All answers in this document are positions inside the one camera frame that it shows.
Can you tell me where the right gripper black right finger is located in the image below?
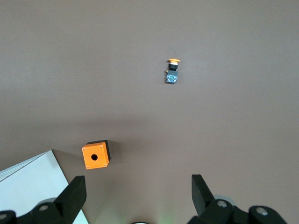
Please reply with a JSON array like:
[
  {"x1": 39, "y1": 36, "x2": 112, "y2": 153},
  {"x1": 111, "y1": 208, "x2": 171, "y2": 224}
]
[{"x1": 188, "y1": 174, "x2": 287, "y2": 224}]

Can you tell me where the orange mushroom push button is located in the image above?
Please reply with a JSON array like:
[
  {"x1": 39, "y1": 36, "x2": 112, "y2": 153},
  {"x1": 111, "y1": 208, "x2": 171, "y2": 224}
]
[{"x1": 163, "y1": 58, "x2": 182, "y2": 85}]

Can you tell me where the white drawer cabinet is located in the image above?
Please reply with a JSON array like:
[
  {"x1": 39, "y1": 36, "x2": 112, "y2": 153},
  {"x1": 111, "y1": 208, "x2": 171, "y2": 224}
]
[{"x1": 0, "y1": 149, "x2": 90, "y2": 224}]

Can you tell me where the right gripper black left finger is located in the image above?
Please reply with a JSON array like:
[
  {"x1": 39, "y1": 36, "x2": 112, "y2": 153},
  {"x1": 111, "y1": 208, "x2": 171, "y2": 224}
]
[{"x1": 0, "y1": 175, "x2": 87, "y2": 224}]

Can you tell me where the orange box with hole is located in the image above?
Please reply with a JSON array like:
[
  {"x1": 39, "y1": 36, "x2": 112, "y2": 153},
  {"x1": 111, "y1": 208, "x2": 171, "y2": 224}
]
[{"x1": 81, "y1": 139, "x2": 112, "y2": 170}]

